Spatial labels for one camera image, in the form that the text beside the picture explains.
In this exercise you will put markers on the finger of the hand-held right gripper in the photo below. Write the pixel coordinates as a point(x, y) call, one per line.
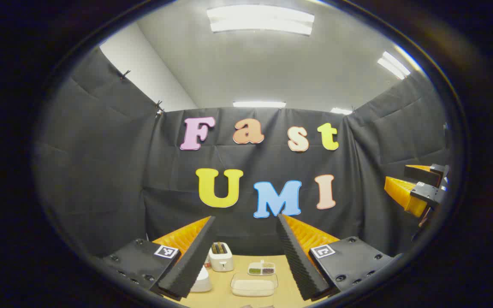
point(417, 174)
point(400, 192)

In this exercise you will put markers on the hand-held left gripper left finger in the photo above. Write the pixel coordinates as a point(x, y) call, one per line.
point(191, 265)

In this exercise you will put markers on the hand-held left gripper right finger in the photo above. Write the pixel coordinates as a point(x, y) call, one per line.
point(300, 265)

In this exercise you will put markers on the white rice cooker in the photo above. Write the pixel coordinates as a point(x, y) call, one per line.
point(203, 282)

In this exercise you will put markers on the clear container of rice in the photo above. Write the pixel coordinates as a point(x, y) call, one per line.
point(253, 287)

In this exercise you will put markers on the white toaster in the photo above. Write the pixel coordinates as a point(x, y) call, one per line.
point(221, 262)

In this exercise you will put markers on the white divided bean dish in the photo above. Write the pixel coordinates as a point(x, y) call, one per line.
point(261, 269)

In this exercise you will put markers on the black cloth clip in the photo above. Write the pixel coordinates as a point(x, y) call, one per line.
point(159, 108)
point(125, 75)

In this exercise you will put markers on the large ceiling light panel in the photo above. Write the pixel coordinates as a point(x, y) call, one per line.
point(259, 19)

